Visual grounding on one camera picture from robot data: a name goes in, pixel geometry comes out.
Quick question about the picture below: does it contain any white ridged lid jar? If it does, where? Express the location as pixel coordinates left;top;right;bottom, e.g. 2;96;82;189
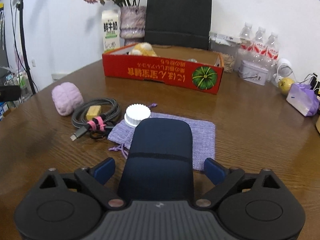
124;104;152;127

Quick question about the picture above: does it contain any pale printed tin box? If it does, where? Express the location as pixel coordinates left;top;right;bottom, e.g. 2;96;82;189
237;60;272;86

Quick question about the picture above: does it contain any purple woven drawstring bag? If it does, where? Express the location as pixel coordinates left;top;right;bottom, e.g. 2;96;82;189
107;102;216;172

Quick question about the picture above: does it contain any lilac fluffy ball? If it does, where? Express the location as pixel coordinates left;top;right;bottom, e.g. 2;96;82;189
51;82;84;117

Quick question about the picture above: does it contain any red cardboard box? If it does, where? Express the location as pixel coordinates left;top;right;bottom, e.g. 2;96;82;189
102;44;224;96

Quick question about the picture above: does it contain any white wall vent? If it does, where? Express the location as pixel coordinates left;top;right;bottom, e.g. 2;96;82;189
51;73;68;83

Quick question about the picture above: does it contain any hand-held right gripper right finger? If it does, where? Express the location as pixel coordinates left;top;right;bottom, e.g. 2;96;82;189
195;158;282;209

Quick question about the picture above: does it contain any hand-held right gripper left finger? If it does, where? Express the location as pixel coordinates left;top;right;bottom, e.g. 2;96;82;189
39;157;125;209

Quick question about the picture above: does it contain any storage rack with bottles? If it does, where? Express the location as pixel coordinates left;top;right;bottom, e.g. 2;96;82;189
0;66;34;120

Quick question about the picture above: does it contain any small white fan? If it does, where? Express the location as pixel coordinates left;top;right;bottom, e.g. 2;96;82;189
272;58;294;88

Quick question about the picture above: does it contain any clear container white lid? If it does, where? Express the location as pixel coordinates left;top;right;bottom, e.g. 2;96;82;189
209;31;240;73

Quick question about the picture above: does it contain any purple flower wall sticker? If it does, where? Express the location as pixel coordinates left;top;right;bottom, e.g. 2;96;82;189
14;51;28;70

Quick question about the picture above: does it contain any navy zip pouch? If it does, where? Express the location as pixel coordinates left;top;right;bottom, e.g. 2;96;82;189
117;118;195;202

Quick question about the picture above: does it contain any black paper bag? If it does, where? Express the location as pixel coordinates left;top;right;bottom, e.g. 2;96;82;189
144;0;213;50

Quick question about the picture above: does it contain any purple tissue pack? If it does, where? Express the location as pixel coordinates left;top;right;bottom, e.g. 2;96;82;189
286;82;320;117

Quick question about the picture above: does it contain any small yellow block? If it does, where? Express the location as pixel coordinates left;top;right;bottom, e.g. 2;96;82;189
86;106;102;120

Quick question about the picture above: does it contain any white milk carton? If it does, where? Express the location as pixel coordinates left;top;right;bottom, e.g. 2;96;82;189
101;9;120;53

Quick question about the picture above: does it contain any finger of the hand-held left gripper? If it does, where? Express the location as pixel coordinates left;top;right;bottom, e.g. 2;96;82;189
0;85;21;103

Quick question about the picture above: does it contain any white cable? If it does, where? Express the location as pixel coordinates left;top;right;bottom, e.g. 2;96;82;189
297;73;319;90

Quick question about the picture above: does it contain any grey braided cable pink tie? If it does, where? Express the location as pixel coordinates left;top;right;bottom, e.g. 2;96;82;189
71;98;120;142

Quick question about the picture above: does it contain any yellow spotted plush toy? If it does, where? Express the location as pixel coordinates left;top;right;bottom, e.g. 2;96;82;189
128;42;158;57

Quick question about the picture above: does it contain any green yellow apple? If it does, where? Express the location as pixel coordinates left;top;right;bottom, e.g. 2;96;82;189
279;77;296;96

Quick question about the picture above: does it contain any purple glass vase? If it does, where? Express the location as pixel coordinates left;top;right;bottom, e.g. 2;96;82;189
119;5;147;47

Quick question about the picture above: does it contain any black light stand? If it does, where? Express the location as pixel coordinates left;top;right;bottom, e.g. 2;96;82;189
17;0;39;93

